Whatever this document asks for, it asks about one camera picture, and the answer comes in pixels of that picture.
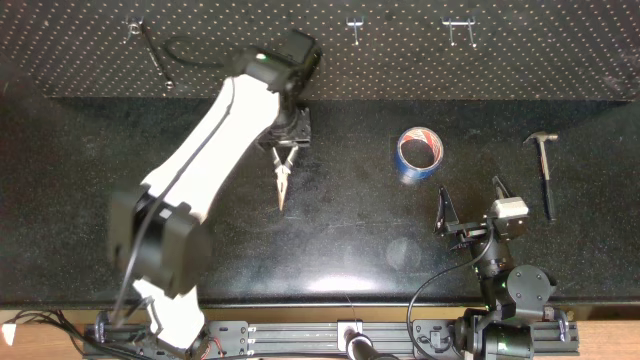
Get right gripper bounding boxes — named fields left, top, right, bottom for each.
left=433, top=175, right=530, bottom=251

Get roll of blue tape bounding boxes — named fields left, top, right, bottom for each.
left=393, top=126, right=445, bottom=182

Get pliers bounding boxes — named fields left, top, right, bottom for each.
left=271, top=144, right=301, bottom=213

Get wrench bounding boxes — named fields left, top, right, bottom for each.
left=130, top=19, right=176, bottom=91

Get black pegboard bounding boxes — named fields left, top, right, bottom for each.
left=0, top=0, right=640, bottom=102

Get hammer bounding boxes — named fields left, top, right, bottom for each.
left=522, top=131, right=559, bottom=223

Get metal double prong hook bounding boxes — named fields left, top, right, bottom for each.
left=440, top=17, right=478, bottom=49

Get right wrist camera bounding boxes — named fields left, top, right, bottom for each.
left=489, top=196, right=530, bottom=221

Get black cable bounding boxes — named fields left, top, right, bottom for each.
left=405, top=219, right=497, bottom=360
left=109, top=35, right=227, bottom=330

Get mounting rail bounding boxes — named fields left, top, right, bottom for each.
left=82, top=312, right=581, bottom=360

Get black wire bundle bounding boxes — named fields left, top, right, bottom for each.
left=12, top=308, right=101, bottom=354

